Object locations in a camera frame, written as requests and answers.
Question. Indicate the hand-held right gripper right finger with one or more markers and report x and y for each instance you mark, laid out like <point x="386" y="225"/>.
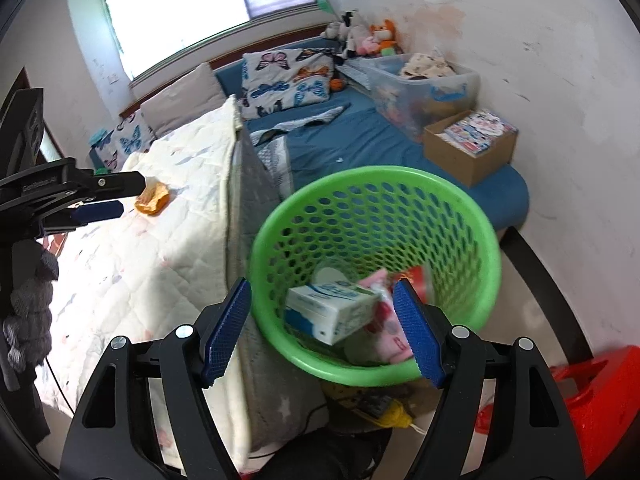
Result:
<point x="417" y="335"/>

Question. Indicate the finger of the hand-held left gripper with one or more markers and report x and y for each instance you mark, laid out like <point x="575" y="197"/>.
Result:
<point x="120" y="183"/>
<point x="97" y="211"/>

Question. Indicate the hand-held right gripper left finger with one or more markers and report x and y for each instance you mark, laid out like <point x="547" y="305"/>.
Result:
<point x="225" y="332"/>

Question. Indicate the pink packet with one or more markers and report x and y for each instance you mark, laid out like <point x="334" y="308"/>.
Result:
<point x="390" y="340"/>

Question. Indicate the orange wrapper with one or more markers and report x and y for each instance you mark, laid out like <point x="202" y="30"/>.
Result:
<point x="152" y="199"/>

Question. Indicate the red packet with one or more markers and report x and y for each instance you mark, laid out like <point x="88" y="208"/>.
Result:
<point x="417" y="277"/>

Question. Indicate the white and blue carton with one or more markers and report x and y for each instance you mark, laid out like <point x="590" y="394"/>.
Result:
<point x="325" y="310"/>

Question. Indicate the green plastic mesh basket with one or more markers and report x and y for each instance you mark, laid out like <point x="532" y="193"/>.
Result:
<point x="380" y="172"/>

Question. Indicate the person's left forearm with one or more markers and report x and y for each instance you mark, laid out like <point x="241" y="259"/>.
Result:
<point x="37" y="410"/>

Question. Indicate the person's left hand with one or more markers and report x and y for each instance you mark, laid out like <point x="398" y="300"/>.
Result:
<point x="30" y="320"/>

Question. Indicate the small butterfly print pillow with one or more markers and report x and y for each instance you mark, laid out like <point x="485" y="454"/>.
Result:
<point x="125" y="141"/>

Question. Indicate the brown door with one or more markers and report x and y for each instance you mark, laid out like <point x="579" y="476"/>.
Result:
<point x="50" y="145"/>

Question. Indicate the white and grey quilt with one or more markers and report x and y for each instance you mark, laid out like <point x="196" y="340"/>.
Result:
<point x="175" y="210"/>

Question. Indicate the black plug adapter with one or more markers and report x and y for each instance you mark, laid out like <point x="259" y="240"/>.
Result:
<point x="375" y="404"/>

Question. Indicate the yellow power strip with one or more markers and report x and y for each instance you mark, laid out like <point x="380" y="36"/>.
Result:
<point x="396" y="414"/>

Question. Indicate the beige pillow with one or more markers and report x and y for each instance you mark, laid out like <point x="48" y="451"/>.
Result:
<point x="185" y="97"/>

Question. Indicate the white round paper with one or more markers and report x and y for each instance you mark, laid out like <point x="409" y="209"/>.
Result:
<point x="327" y="275"/>

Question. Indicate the wooden headboard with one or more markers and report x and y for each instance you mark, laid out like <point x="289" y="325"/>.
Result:
<point x="235" y="56"/>

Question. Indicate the cardboard box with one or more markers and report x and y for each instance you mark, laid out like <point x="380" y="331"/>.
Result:
<point x="470" y="165"/>

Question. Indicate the window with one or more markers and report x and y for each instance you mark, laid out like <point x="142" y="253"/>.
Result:
<point x="175" y="10"/>

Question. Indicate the large butterfly print pillow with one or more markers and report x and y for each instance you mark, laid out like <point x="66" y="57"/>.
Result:
<point x="285" y="82"/>

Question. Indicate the bed with blue sheet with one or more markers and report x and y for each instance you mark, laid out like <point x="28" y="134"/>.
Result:
<point x="375" y="145"/>

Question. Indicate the red plastic stool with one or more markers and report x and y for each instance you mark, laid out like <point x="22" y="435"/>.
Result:
<point x="610" y="385"/>

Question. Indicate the white patterned sock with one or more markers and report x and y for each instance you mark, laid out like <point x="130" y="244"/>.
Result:
<point x="320" y="116"/>

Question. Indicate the colourful picture books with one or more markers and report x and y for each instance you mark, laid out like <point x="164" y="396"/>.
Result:
<point x="480" y="130"/>

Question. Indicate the clear plastic storage box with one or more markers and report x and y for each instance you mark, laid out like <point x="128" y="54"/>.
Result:
<point x="410" y="100"/>

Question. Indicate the small orange ball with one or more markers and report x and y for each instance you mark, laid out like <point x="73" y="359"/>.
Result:
<point x="337" y="85"/>

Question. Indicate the grey white plush toy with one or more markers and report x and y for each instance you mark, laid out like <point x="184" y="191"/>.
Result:
<point x="331" y="30"/>

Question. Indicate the cream spotted cloth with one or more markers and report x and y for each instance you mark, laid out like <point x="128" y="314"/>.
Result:
<point x="425" y="64"/>

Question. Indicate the black and white cow plush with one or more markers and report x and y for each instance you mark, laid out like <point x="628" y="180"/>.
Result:
<point x="355" y="30"/>

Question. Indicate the pink plush toy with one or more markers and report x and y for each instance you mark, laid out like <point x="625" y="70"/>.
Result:
<point x="369" y="46"/>

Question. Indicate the orange fox plush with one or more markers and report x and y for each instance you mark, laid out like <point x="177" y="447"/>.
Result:
<point x="385" y="35"/>

